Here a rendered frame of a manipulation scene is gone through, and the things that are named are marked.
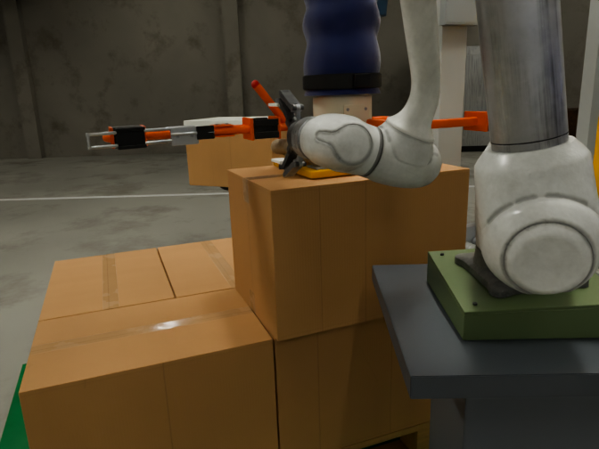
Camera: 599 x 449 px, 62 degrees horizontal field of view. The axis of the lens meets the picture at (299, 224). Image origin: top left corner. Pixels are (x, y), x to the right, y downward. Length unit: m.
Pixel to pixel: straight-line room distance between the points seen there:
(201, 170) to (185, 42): 7.79
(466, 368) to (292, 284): 0.58
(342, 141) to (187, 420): 0.84
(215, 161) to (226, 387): 1.95
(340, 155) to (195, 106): 9.93
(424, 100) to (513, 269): 0.41
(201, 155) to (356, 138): 2.33
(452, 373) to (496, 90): 0.41
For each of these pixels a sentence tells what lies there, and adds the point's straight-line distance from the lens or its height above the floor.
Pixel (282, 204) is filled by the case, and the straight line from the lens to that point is 1.21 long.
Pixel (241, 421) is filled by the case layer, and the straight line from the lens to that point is 1.44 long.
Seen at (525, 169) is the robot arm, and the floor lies 1.06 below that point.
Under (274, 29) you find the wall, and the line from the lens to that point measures 10.60.
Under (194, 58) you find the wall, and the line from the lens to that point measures 10.78.
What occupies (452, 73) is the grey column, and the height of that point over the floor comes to 1.24.
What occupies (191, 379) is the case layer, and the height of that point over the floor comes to 0.48.
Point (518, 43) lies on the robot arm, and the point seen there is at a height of 1.22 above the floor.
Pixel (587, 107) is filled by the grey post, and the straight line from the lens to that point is 4.96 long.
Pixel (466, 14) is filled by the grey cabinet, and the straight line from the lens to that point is 2.88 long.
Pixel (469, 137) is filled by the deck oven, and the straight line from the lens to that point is 9.71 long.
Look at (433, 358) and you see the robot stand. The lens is 0.85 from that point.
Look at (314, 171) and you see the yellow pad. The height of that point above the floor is 0.97.
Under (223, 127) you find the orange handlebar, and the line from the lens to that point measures 1.34.
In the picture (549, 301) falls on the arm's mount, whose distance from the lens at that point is 0.96.
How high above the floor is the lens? 1.17
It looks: 15 degrees down
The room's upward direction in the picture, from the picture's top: 2 degrees counter-clockwise
